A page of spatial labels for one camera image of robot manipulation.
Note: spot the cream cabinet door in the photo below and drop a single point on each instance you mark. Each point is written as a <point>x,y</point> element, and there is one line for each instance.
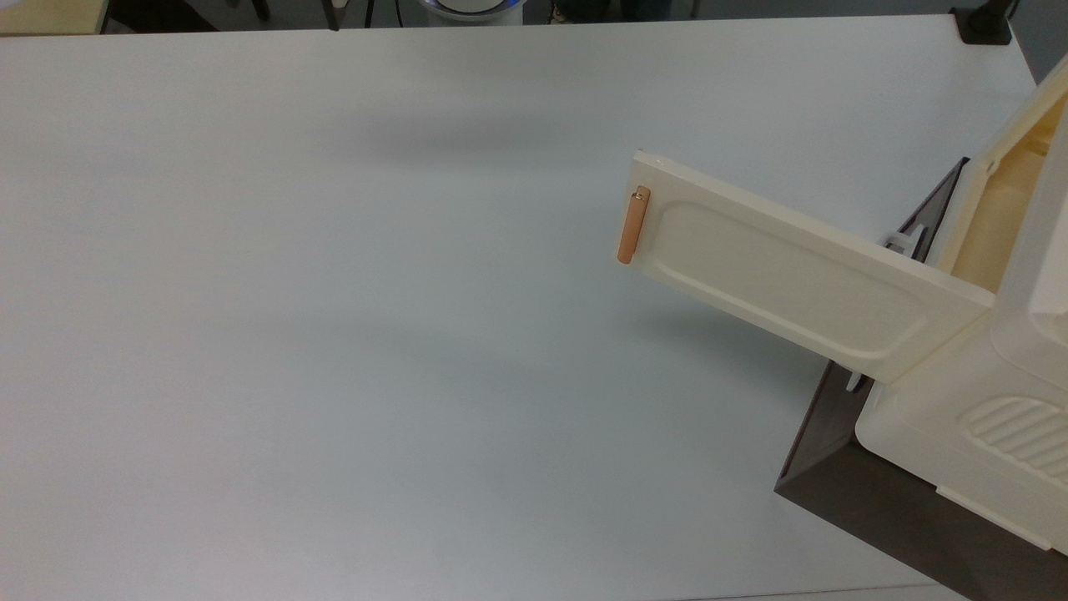
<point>793,275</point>

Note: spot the dark brown base cabinet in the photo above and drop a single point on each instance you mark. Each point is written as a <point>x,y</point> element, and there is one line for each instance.
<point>868,509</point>

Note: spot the cream cabinet body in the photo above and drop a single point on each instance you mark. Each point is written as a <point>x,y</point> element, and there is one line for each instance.
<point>959,434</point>

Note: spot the black tripod leg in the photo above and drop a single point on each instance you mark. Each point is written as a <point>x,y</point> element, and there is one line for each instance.
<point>333,17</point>

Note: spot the black table clamp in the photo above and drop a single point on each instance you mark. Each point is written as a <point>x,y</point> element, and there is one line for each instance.
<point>983,25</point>

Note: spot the light wooden table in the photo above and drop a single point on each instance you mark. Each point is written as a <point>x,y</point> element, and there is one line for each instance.
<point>46,15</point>

